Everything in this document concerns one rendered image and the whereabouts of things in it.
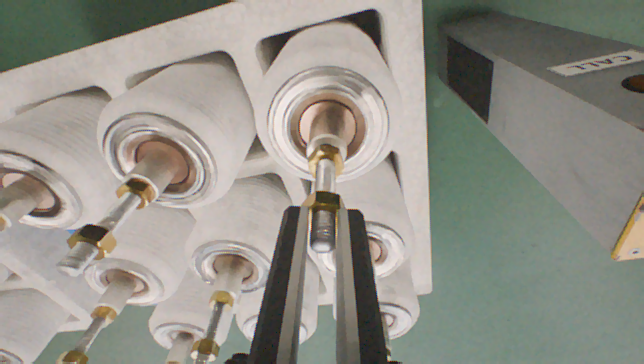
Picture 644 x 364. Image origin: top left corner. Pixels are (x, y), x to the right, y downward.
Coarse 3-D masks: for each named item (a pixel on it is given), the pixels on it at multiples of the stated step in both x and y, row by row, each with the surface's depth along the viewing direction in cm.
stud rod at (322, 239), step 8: (328, 160) 14; (320, 168) 14; (328, 168) 13; (320, 176) 13; (328, 176) 13; (320, 184) 12; (328, 184) 12; (312, 216) 11; (320, 216) 11; (328, 216) 11; (312, 224) 11; (320, 224) 10; (328, 224) 11; (312, 232) 10; (320, 232) 10; (328, 232) 10; (312, 240) 10; (320, 240) 10; (328, 240) 10; (312, 248) 10; (320, 248) 10; (328, 248) 10
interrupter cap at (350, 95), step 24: (312, 72) 15; (336, 72) 15; (288, 96) 16; (312, 96) 16; (336, 96) 16; (360, 96) 16; (288, 120) 17; (360, 120) 17; (384, 120) 17; (288, 144) 18; (360, 144) 18; (384, 144) 18; (360, 168) 19
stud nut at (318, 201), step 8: (320, 192) 11; (328, 192) 11; (304, 200) 12; (312, 200) 11; (320, 200) 11; (328, 200) 11; (336, 200) 11; (312, 208) 11; (320, 208) 11; (328, 208) 11; (336, 208) 11; (336, 216) 11; (336, 224) 11; (336, 232) 12
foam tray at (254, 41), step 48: (240, 0) 20; (288, 0) 20; (336, 0) 20; (384, 0) 20; (96, 48) 22; (144, 48) 22; (192, 48) 22; (240, 48) 22; (384, 48) 23; (0, 96) 25; (48, 96) 25; (288, 192) 30
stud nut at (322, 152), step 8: (320, 144) 14; (312, 152) 15; (320, 152) 14; (328, 152) 14; (336, 152) 14; (312, 160) 14; (320, 160) 14; (336, 160) 14; (312, 168) 14; (336, 168) 14; (344, 168) 14; (336, 176) 15
